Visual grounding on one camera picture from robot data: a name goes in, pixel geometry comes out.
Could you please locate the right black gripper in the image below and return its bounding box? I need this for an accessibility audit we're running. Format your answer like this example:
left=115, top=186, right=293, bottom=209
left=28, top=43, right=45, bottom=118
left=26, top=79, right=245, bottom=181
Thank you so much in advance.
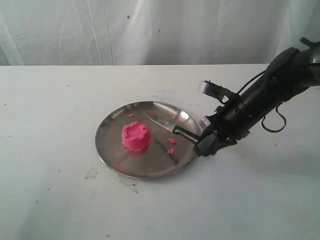
left=194, top=94, right=253, bottom=157

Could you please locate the black kitchen knife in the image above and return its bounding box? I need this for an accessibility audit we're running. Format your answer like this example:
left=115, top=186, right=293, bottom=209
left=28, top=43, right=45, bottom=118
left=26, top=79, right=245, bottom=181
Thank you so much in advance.
left=143, top=112, right=200, bottom=144

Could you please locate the pink putty lump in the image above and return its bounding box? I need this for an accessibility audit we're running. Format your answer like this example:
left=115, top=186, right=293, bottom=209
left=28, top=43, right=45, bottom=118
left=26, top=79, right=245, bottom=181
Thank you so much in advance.
left=121, top=121, right=151, bottom=151

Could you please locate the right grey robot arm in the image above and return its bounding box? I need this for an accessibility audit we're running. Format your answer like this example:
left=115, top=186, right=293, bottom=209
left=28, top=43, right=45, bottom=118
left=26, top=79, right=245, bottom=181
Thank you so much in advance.
left=194, top=37, right=320, bottom=157

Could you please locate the pink crumb lower right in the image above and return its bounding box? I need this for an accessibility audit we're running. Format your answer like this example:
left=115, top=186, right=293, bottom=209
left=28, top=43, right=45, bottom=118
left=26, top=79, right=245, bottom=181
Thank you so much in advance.
left=167, top=148, right=175, bottom=154

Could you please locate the round stainless steel plate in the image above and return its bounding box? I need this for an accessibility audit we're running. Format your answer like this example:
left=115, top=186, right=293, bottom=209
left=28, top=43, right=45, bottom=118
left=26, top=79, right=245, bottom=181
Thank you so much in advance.
left=95, top=101, right=200, bottom=179

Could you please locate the white backdrop curtain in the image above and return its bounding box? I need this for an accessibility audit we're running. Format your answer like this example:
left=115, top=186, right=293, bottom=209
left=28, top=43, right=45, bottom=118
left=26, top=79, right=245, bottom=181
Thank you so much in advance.
left=0, top=0, right=320, bottom=66

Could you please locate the pink crumb near handle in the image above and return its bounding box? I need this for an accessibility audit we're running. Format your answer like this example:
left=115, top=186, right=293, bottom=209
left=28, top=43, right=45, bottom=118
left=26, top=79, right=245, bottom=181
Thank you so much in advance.
left=168, top=138, right=176, bottom=144

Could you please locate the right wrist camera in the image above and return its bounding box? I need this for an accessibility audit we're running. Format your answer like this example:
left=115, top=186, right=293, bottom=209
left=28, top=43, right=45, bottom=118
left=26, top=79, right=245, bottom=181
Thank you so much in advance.
left=198, top=80, right=237, bottom=105

